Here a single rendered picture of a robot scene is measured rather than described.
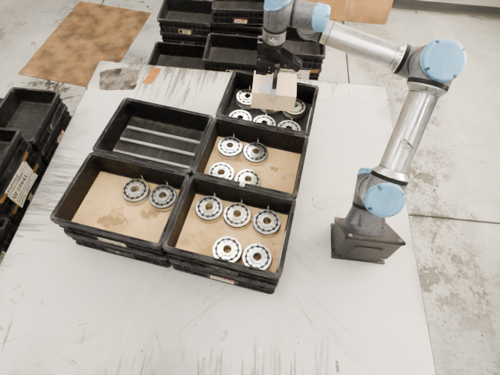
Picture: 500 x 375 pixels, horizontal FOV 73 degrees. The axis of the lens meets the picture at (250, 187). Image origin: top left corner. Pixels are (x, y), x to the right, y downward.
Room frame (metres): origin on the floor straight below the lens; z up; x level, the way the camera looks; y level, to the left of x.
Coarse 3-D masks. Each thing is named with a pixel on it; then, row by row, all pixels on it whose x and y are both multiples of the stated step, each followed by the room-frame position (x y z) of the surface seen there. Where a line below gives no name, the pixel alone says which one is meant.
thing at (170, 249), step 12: (192, 180) 0.66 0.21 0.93; (204, 180) 0.66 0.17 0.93; (216, 180) 0.66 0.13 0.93; (252, 192) 0.63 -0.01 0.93; (264, 192) 0.63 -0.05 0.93; (180, 204) 0.56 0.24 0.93; (168, 228) 0.46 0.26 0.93; (288, 228) 0.49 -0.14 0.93; (168, 240) 0.42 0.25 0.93; (288, 240) 0.45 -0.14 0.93; (168, 252) 0.39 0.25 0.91; (180, 252) 0.38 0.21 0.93; (192, 252) 0.38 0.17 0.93; (216, 264) 0.36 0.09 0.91; (228, 264) 0.35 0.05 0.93; (240, 264) 0.36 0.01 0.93; (264, 276) 0.33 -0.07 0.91; (276, 276) 0.33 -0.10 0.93
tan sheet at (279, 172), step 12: (216, 144) 0.91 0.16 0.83; (216, 156) 0.84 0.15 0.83; (240, 156) 0.85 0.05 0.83; (276, 156) 0.87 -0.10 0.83; (288, 156) 0.87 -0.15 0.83; (300, 156) 0.88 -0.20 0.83; (240, 168) 0.79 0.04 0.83; (252, 168) 0.80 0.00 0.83; (264, 168) 0.80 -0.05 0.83; (276, 168) 0.81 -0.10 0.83; (288, 168) 0.81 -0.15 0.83; (264, 180) 0.74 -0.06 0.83; (276, 180) 0.75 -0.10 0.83; (288, 180) 0.75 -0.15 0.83; (288, 192) 0.70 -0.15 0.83
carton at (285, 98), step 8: (256, 80) 0.99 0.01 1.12; (264, 80) 0.99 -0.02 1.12; (280, 80) 1.00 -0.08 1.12; (288, 80) 1.00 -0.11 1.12; (296, 80) 1.01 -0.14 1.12; (256, 88) 0.95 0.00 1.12; (280, 88) 0.96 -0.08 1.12; (288, 88) 0.96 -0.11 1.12; (296, 88) 0.97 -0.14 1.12; (256, 96) 0.92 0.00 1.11; (264, 96) 0.92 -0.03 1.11; (280, 96) 0.92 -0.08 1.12; (288, 96) 0.92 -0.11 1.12; (256, 104) 0.92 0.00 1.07; (264, 104) 0.92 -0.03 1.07; (272, 104) 0.92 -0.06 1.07; (280, 104) 0.92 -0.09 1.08; (288, 104) 0.92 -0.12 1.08
